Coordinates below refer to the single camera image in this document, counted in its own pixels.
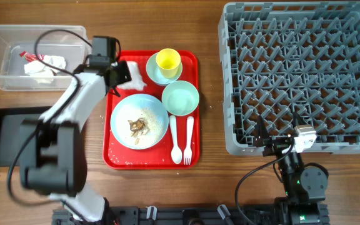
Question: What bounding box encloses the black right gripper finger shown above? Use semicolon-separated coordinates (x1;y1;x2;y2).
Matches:
292;112;305;128
255;116;269;139

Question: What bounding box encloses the white napkin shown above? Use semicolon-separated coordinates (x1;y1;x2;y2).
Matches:
24;55;66;84
117;61;147;91

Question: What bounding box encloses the large light blue plate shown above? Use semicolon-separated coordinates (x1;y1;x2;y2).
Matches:
110;94;169;150

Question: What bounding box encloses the food scraps and rice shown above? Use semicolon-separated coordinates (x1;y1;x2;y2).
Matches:
122;108;164;149

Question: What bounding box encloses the red snack wrapper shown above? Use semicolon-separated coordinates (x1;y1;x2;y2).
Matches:
19;51;45;62

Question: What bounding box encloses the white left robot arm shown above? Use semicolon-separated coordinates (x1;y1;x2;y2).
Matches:
17;56;133;224

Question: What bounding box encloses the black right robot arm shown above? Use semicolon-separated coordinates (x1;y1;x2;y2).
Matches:
254;112;329;224

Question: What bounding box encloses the grey dishwasher rack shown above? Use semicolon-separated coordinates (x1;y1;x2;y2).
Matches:
218;1;360;155

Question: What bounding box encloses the black waste tray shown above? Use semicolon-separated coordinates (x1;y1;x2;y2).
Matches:
0;106;50;167

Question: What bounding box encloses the small light blue saucer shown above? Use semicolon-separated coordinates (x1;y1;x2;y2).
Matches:
146;53;183;86

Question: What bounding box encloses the yellow plastic cup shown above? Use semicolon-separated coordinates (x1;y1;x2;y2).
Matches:
156;48;181;79

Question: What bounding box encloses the light green bowl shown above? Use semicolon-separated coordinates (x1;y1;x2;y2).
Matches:
161;81;199;116

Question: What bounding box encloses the white plastic fork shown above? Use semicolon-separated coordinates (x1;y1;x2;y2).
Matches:
183;116;194;166

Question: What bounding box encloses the white plastic spoon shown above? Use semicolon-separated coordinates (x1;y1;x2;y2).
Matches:
169;115;183;164

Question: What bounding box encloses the clear plastic bin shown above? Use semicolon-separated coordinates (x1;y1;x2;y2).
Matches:
0;24;91;91

